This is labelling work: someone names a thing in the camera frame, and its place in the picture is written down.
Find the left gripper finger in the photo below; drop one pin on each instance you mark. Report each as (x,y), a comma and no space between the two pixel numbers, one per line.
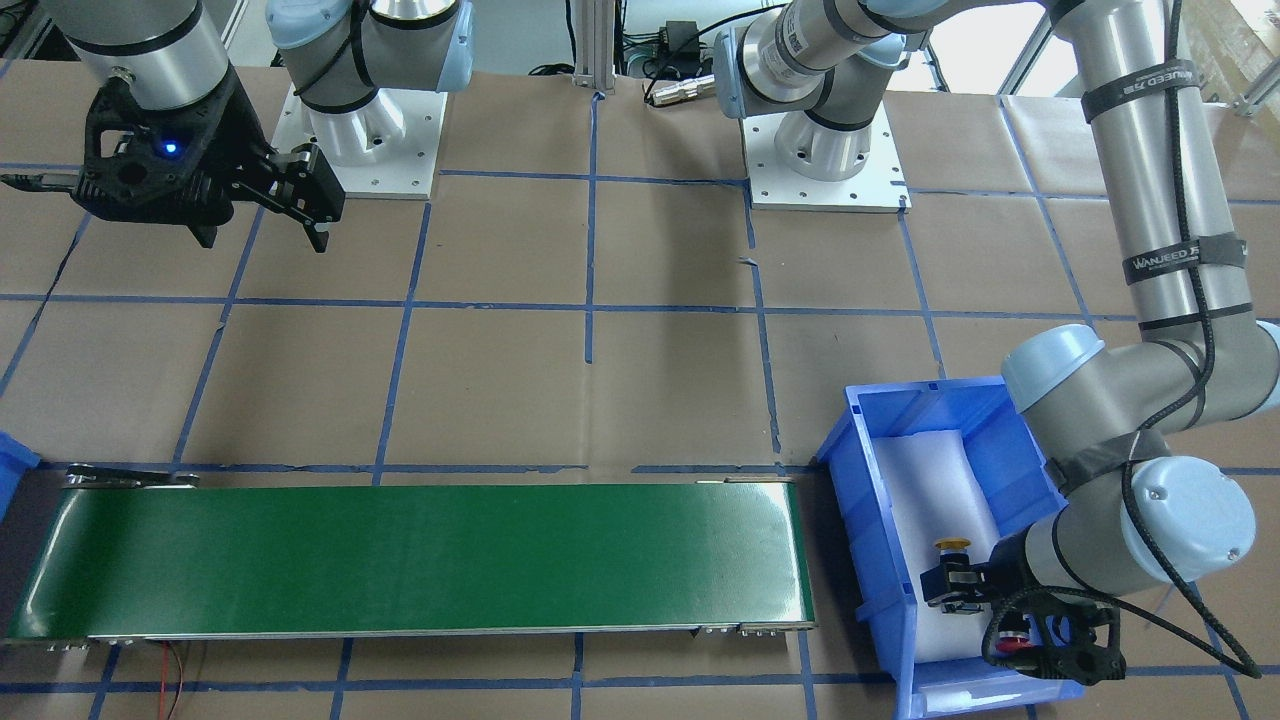
(959,602)
(952,575)

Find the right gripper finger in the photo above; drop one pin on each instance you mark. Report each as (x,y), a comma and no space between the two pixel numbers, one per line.
(300,184)
(47,182)

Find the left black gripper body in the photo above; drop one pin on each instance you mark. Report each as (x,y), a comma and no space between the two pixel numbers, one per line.
(1005,571)

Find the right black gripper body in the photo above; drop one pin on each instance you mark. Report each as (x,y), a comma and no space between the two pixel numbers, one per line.
(243,137)

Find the yellow push button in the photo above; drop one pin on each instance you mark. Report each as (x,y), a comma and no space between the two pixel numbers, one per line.
(953,552)

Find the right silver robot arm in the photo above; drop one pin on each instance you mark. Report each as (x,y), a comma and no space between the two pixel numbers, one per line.
(334,55)

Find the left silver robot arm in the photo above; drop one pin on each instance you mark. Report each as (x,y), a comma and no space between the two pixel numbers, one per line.
(1059,469)

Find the red push button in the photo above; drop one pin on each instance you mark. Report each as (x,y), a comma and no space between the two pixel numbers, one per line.
(1014,634)

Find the white foam pad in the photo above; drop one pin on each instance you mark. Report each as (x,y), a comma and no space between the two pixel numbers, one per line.
(934,495)

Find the green conveyor belt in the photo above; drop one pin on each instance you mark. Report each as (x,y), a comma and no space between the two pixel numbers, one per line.
(176,562)

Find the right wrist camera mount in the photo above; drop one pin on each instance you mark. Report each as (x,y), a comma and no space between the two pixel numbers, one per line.
(171,167)

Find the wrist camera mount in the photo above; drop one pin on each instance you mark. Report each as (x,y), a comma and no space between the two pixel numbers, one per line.
(1072,641)
(171,167)

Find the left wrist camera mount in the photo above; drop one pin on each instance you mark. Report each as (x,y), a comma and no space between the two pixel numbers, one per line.
(1072,641)

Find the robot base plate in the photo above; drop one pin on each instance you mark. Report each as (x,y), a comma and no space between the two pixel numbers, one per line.
(795,165)
(386,150)

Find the aluminium frame post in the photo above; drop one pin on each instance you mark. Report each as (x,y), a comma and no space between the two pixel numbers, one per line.
(594,30)

